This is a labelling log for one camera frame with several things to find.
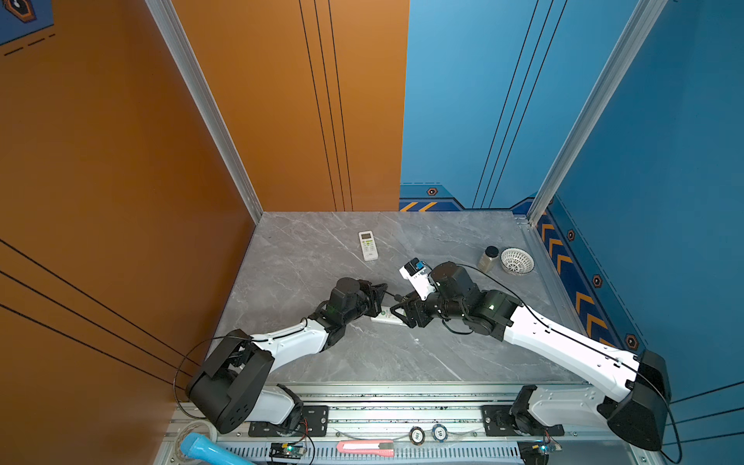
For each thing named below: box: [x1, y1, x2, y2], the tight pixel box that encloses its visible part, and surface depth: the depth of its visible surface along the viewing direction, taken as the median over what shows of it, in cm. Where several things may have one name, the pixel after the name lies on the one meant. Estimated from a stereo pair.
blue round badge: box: [432, 423, 449, 443], surface depth 74 cm
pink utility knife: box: [337, 439, 396, 458], surface depth 71 cm
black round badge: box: [408, 426, 426, 446], surface depth 73 cm
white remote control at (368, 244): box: [358, 230, 379, 262], surface depth 111 cm
